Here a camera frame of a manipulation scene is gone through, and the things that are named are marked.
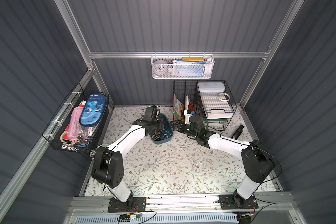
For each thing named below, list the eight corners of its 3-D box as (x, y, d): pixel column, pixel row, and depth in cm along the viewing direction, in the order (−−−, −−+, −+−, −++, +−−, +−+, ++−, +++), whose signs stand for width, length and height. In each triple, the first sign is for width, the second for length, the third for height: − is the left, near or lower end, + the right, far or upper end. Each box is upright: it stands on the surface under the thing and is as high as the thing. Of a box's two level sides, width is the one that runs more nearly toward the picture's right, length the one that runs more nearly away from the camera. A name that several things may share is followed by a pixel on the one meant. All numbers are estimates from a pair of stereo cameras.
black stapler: (229, 139, 102) (232, 134, 97) (238, 128, 108) (240, 124, 103) (234, 142, 100) (237, 138, 96) (242, 131, 106) (246, 127, 101)
